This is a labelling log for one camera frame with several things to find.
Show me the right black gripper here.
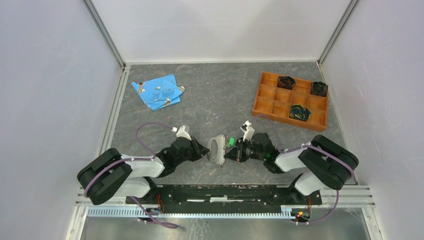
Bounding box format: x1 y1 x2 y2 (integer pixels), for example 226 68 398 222
223 137 266 163

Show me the key with green tag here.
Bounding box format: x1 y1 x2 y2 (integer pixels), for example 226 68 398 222
227 137 236 148

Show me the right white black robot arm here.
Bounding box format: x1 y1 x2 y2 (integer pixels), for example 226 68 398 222
224 132 359 204

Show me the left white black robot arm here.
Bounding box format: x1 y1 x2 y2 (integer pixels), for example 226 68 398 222
76 137 210 206

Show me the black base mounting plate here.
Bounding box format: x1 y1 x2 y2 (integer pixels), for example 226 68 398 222
125 184 323 214

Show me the orange compartment tray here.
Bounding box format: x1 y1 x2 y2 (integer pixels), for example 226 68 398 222
252 71 329 132

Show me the blue yellow rolled item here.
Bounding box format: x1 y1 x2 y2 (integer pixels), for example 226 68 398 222
289 104 311 122

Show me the blue patterned cloth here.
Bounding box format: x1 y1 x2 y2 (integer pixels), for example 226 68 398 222
131 74 186 111

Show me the black rolled item red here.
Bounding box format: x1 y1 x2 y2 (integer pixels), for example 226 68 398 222
277 76 296 90

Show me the black rolled item corner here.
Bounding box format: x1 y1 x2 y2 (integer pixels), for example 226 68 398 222
310 81 328 97

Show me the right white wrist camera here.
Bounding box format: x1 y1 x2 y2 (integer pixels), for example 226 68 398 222
240 120 255 141

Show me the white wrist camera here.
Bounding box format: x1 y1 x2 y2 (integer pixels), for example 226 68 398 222
171 125 192 141
240 120 255 141

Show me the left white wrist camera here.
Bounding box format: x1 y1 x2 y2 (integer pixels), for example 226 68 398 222
171 125 192 141

